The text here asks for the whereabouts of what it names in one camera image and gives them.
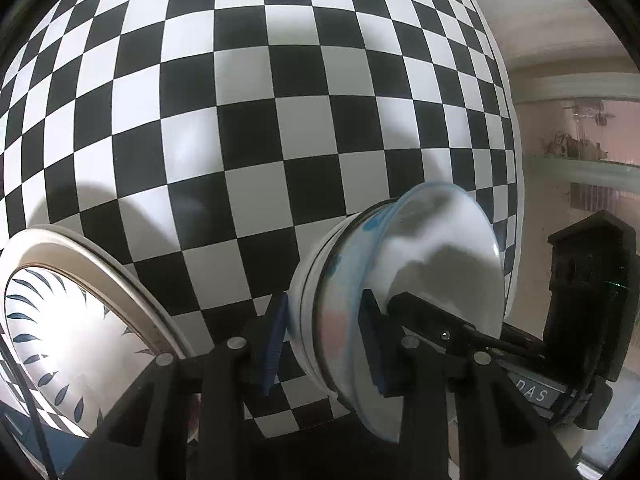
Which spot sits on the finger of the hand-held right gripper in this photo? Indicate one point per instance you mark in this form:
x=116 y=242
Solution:
x=430 y=317

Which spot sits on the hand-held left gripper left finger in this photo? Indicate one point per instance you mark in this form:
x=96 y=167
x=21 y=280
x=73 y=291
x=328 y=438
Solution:
x=275 y=345

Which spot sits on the white ledge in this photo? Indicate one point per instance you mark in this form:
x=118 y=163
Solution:
x=575 y=169

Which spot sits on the black and white checkered mat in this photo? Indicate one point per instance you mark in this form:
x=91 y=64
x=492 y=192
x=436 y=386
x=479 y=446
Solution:
x=250 y=110

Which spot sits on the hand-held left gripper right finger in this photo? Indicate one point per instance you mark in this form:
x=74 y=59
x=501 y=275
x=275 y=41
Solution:
x=372 y=347

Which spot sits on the white bowl with colourful print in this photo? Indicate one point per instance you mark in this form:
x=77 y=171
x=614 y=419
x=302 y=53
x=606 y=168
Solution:
x=450 y=240

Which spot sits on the white plate with pink flowers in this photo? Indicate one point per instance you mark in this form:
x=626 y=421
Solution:
x=100 y=255

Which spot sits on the white plate with leaf pattern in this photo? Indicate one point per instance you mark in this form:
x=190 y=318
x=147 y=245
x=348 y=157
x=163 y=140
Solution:
x=65 y=340

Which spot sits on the plain white bowl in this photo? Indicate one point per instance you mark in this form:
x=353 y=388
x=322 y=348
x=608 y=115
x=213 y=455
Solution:
x=302 y=290

